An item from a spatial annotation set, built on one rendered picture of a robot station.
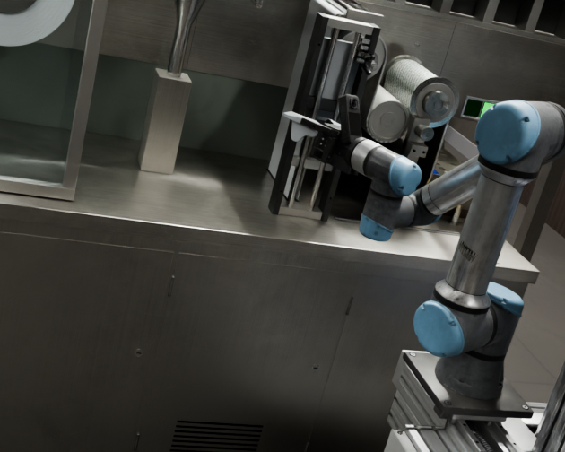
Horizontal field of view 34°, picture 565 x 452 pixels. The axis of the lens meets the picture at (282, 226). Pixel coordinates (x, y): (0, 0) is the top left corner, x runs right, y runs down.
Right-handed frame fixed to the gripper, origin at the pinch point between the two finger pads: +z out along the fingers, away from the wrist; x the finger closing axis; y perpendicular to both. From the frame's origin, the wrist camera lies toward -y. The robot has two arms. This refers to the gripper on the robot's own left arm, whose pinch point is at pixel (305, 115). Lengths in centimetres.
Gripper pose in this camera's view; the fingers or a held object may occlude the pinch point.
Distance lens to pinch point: 221.9
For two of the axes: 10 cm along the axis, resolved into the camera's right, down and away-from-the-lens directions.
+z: -6.4, -4.2, 6.4
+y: -3.3, 9.1, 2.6
